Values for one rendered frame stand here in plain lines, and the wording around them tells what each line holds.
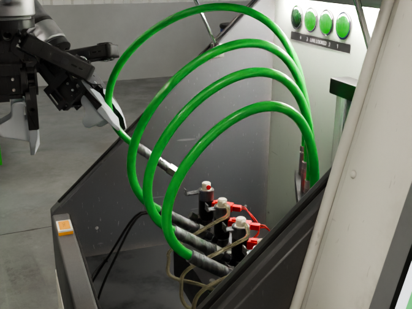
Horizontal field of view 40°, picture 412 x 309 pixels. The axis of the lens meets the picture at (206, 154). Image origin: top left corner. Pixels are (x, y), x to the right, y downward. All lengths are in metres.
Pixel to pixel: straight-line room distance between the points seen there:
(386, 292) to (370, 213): 0.08
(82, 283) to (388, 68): 0.66
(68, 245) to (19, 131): 0.35
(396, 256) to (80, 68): 0.54
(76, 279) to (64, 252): 0.11
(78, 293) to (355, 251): 0.54
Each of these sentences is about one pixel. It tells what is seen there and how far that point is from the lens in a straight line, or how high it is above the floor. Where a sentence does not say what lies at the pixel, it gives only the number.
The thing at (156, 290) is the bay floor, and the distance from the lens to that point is 1.23.
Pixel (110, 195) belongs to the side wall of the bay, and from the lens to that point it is 1.32.
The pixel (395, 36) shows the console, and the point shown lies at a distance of 0.64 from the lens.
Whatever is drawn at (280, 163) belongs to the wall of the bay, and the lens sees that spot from 1.37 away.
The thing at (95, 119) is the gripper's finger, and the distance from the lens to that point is 1.07.
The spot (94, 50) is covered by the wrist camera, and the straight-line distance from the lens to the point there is 1.08.
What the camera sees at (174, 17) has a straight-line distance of 1.03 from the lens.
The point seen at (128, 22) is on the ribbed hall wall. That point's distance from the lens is 7.64.
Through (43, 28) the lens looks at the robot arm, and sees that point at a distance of 1.13.
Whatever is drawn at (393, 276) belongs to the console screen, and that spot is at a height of 1.20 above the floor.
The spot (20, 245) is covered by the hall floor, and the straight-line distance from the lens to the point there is 3.32.
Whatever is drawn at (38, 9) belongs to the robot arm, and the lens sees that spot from 1.16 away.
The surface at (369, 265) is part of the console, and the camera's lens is 0.62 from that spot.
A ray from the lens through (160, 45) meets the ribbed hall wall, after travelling 7.81.
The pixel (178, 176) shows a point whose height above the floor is 1.23.
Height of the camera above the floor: 1.49
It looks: 19 degrees down
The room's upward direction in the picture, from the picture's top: straight up
